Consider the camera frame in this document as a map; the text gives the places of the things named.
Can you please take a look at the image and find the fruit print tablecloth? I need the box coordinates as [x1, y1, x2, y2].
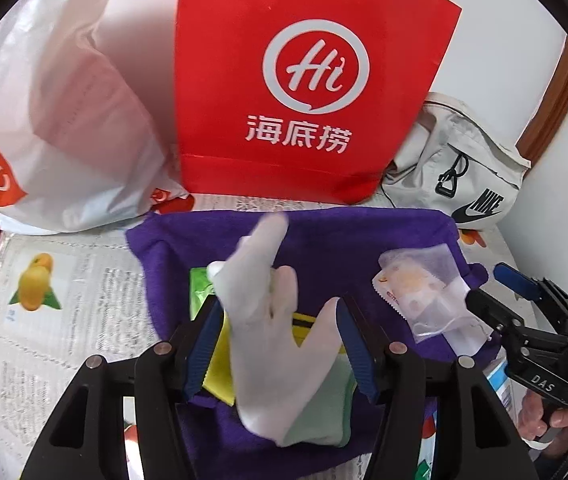
[0, 192, 530, 480]

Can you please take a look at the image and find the white plastic shopping bag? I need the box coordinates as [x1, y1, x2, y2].
[0, 0, 195, 235]

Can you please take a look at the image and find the purple towel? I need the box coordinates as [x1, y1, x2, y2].
[126, 207, 502, 478]

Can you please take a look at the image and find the person's right hand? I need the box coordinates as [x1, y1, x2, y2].
[520, 389, 568, 447]

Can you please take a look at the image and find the orange fruit print packet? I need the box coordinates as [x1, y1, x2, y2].
[373, 260, 452, 326]

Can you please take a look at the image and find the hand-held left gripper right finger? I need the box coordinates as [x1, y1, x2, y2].
[335, 295, 532, 480]

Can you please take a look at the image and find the yellow cloth pouch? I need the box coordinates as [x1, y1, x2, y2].
[203, 312, 317, 406]

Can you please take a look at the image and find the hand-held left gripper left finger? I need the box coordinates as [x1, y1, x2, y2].
[18, 296, 227, 480]

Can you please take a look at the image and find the grey waist bag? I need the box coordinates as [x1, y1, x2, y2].
[381, 92, 532, 231]

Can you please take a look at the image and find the mint green sock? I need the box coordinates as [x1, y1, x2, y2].
[284, 355, 355, 448]

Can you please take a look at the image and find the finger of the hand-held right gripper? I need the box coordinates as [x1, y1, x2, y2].
[493, 261, 568, 337]
[465, 287, 568, 357]

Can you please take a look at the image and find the green packet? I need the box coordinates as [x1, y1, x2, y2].
[190, 267, 222, 321]

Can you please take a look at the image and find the white glove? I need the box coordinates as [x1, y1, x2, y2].
[207, 211, 345, 447]

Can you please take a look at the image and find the red paper bag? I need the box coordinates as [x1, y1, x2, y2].
[174, 0, 463, 206]

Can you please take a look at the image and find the clear plastic snack packet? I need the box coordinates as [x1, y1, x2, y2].
[378, 244, 496, 357]

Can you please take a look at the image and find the wooden door frame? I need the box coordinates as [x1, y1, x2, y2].
[516, 35, 568, 166]

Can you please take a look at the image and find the blue tissue pack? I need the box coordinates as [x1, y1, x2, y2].
[484, 347, 521, 427]

